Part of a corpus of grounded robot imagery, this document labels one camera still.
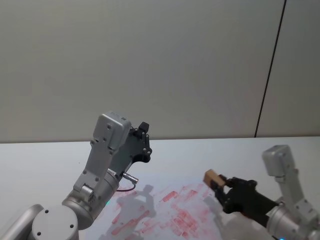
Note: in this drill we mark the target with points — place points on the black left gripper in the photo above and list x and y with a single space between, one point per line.
130 150

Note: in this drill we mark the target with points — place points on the small tan wooden block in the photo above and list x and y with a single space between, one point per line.
212 177

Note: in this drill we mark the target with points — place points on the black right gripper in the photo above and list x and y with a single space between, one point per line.
247 200

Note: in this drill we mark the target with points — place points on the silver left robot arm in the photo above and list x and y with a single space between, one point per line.
100 160

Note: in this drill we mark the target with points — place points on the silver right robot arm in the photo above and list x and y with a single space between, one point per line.
285 175

